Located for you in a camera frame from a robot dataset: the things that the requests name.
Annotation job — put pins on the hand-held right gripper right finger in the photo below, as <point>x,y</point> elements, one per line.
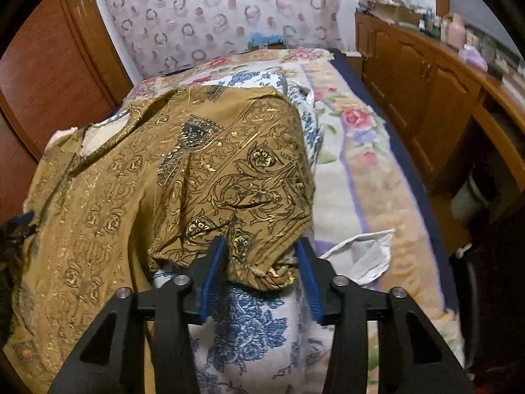
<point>306,283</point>

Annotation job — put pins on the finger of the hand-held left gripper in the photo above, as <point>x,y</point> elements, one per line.
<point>22,218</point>

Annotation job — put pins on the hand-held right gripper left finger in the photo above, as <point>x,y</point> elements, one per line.
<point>214,283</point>

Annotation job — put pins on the golden brown patterned garment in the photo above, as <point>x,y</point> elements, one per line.
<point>102,213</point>

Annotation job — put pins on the white cloth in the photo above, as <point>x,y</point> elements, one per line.
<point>361,258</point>

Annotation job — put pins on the white blue floral towel blanket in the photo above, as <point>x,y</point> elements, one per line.
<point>246,336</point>

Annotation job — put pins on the cream floral bed blanket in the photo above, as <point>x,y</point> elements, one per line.
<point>369,197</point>

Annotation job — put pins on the navy bed sheet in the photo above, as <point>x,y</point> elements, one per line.
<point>406,164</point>

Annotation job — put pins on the white round object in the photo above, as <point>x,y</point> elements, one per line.
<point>469,193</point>

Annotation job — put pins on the brown wooden cabinet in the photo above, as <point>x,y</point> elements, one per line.
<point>430,90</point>

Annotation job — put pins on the small blue object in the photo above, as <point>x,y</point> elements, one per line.
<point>264,41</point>

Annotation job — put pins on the cabinet-top clutter pile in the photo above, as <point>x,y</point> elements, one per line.
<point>410,10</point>

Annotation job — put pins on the pink bottle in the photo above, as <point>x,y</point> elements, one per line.
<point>455,30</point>

